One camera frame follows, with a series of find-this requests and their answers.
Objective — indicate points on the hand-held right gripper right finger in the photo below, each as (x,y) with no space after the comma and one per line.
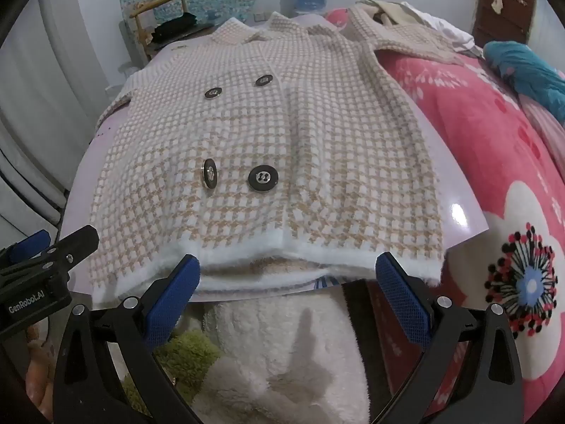
(404,300)

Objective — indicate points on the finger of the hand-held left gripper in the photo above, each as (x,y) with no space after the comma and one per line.
(70,247)
(28,245)

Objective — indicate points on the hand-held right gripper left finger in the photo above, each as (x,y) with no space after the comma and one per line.
(172,300)

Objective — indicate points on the beige houndstooth coat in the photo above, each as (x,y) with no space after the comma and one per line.
(265,141)

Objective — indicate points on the person's left hand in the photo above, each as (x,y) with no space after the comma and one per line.
(39,362)

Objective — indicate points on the white folding board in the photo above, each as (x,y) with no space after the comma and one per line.
(450,212)

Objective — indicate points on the white fleece garment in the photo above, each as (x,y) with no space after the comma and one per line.
(273,353)

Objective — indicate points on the white panelled cabinet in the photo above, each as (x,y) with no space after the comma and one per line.
(26,119)

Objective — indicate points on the pink floral blanket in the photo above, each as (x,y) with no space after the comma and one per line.
(485,141)

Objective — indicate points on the pink striped sheet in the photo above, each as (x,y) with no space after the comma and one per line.
(545,123)

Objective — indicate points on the black cloth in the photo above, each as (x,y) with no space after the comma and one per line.
(174,28)

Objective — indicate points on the wooden chair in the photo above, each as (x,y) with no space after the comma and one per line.
(141,13)

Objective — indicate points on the teal blanket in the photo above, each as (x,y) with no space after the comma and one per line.
(525,70)

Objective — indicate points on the brown door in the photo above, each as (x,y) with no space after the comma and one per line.
(507,17)

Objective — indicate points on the small white hanging cloth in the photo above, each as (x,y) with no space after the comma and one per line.
(497,2)

